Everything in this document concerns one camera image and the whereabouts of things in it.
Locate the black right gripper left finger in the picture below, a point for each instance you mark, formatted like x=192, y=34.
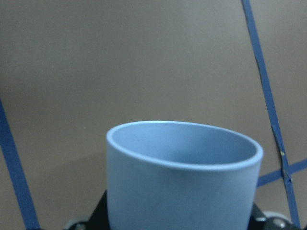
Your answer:
x=97, y=221

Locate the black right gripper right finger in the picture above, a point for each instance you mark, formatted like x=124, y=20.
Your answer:
x=268, y=220

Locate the light blue cup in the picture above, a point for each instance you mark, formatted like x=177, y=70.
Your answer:
x=168, y=175

